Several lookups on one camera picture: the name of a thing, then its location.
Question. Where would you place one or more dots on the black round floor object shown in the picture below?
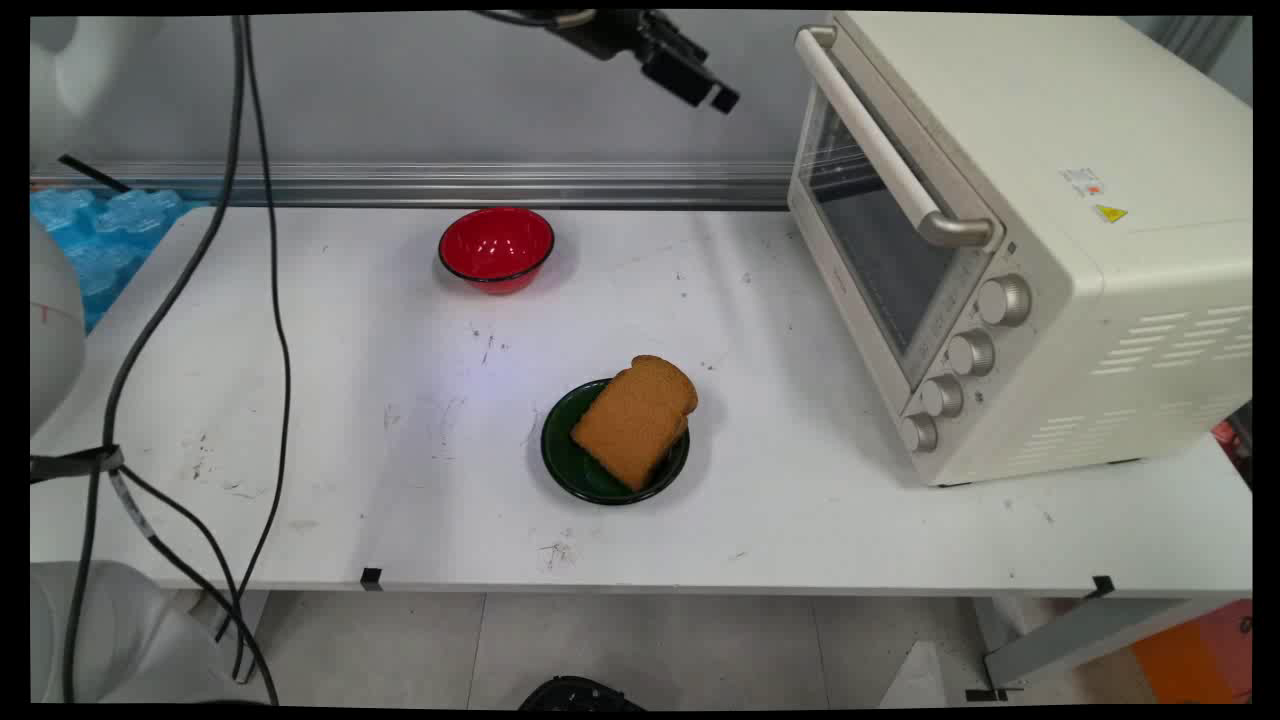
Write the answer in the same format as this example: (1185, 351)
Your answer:
(580, 695)

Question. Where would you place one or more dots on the cream toaster oven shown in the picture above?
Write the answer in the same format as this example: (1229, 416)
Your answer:
(1100, 330)

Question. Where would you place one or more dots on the grey metal table beam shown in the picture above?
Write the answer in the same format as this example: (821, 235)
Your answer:
(1090, 635)

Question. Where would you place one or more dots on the red bowl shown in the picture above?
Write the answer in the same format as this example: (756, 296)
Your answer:
(496, 248)

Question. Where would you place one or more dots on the blue ice pack sheet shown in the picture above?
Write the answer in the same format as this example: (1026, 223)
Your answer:
(100, 240)

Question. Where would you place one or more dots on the red object behind oven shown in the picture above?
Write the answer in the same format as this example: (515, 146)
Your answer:
(1233, 450)

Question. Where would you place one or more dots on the orange box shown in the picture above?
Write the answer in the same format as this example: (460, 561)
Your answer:
(1195, 655)

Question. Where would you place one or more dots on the black tape marker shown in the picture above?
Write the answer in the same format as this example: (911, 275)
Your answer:
(1103, 586)
(371, 578)

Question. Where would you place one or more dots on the yellow warning sticker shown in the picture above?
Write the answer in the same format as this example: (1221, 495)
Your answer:
(1110, 213)

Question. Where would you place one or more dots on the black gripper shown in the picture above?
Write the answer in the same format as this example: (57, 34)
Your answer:
(610, 38)

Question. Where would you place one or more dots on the aluminium rail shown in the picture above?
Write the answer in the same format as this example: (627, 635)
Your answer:
(450, 185)

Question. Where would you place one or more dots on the brown bread slice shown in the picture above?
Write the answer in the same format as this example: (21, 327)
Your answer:
(632, 420)

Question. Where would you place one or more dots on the white label sticker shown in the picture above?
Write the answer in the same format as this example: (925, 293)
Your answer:
(1082, 182)

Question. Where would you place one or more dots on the large silver oven knob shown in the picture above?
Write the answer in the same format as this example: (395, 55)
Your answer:
(1004, 300)

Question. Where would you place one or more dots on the dark green plate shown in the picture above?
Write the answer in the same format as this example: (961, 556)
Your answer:
(575, 470)

